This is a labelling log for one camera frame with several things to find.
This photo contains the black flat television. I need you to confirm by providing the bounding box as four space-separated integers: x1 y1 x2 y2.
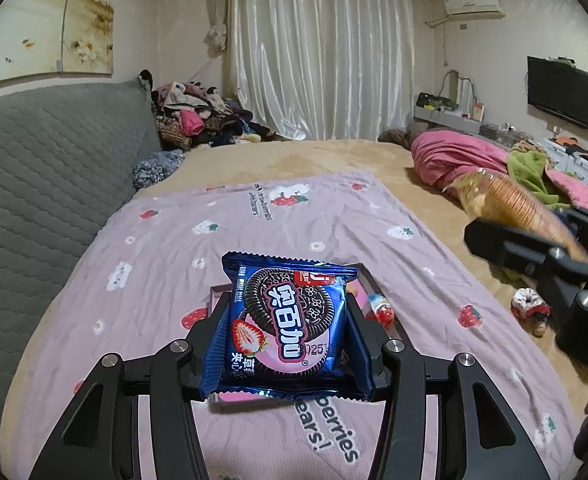
526 56 588 131

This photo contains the pink quilt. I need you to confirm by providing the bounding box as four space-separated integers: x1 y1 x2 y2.
410 130 588 213

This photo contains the white curtain tieback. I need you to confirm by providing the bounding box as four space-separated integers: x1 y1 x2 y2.
205 22 229 53

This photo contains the blue cookie packet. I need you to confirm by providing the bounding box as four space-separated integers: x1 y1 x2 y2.
198 251 375 402

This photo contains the orange wafer snack packet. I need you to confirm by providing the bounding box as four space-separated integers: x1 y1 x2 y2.
444 169 588 263

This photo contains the grey desk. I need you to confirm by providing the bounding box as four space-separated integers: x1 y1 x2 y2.
414 107 530 143

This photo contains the pile of clothes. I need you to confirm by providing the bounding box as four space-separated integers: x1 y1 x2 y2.
151 80 285 150

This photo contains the white air conditioner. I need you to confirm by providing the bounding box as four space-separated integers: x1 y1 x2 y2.
443 0 505 20

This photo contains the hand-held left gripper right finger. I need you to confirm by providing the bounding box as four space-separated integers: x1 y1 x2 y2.
346 300 550 480

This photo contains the blue patterned cloth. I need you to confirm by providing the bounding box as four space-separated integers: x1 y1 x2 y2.
132 150 185 190

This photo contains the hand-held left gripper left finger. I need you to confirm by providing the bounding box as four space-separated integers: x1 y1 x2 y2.
28 305 225 480

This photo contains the white arched mirror frame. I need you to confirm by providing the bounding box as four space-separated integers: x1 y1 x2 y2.
441 70 477 111

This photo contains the grey quilted headboard cover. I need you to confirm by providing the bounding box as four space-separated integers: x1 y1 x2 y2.
0 79 163 461

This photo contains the black bag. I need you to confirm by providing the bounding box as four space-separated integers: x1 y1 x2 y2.
416 92 459 112

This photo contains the floral wall painting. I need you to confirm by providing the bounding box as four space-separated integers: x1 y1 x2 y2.
0 0 117 88

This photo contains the white drawer cabinet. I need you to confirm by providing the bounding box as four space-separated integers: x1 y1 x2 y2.
544 137 588 186

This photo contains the purple strawberry printed blanket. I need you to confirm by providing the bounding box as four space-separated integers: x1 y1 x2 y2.
4 172 582 480

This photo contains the grey brown fuzzy cloth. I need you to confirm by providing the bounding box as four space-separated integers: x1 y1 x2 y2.
378 127 417 150

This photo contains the red and white scrunchie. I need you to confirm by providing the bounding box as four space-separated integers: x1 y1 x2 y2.
510 287 552 336

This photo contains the white satin curtain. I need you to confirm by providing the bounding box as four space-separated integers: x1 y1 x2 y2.
224 0 415 142

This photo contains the dark shallow cardboard box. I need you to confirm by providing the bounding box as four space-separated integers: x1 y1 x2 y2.
208 261 399 413

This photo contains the green fleece blanket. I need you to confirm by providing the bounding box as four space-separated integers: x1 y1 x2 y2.
504 149 572 281

